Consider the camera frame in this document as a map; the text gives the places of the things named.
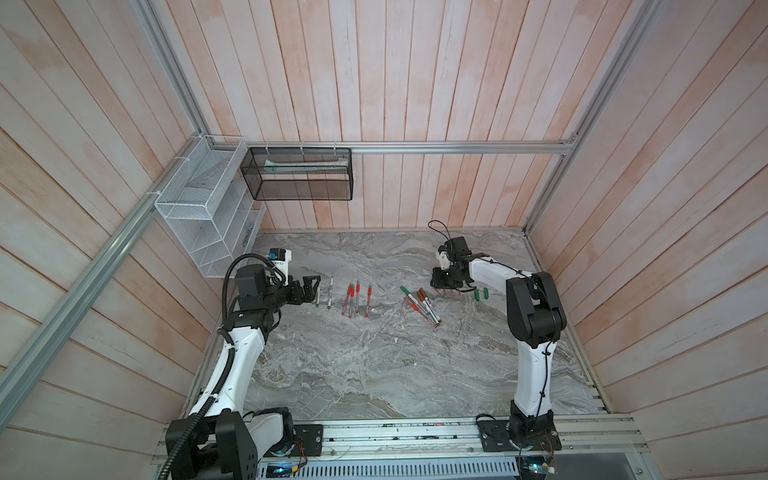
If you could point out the left aluminium wall rail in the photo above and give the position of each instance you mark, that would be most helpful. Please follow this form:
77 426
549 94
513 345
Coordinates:
37 355

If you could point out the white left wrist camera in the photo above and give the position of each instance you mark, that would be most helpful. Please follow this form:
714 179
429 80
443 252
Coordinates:
281 259

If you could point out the white mesh wall shelf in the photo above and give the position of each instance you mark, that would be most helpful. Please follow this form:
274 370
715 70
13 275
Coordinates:
208 206

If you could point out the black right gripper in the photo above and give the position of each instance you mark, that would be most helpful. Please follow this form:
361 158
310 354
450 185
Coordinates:
437 282

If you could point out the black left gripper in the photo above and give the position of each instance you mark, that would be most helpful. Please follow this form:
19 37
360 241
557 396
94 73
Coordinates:
308 293

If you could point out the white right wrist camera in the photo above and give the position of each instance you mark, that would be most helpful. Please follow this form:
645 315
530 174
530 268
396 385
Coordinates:
443 258

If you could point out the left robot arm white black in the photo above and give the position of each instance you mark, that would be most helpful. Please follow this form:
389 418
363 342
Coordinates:
218 439

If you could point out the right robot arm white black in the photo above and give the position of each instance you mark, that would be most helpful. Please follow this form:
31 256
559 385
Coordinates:
536 320

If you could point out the right aluminium wall rail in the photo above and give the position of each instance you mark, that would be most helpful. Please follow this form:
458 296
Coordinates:
636 35

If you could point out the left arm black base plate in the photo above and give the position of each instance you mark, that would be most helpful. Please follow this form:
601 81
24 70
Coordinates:
306 440

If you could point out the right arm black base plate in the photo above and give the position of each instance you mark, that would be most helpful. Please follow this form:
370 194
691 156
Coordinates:
500 436

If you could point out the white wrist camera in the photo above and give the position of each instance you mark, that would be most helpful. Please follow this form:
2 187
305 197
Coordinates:
443 258
281 259

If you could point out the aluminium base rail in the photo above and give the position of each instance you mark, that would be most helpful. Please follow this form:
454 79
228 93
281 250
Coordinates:
433 438

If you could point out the horizontal aluminium wall rail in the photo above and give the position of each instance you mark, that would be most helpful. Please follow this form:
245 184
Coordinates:
552 147

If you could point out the black mesh wall basket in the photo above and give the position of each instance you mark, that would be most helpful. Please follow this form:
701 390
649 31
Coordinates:
299 173

